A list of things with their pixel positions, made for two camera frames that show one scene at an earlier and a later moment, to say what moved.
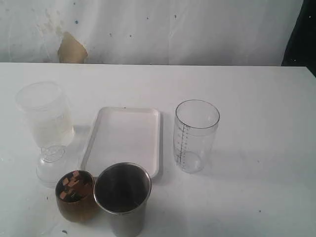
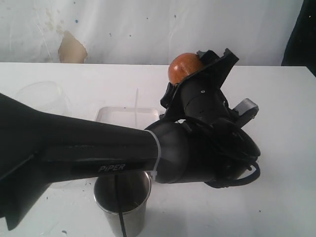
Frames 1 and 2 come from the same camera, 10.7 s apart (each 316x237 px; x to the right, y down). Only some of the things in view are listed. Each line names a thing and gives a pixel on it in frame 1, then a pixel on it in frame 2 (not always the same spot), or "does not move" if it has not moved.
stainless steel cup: (122, 189) does not move
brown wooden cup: (74, 195) → (183, 64)
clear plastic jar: (47, 105) does not move
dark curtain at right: (300, 50) does not move
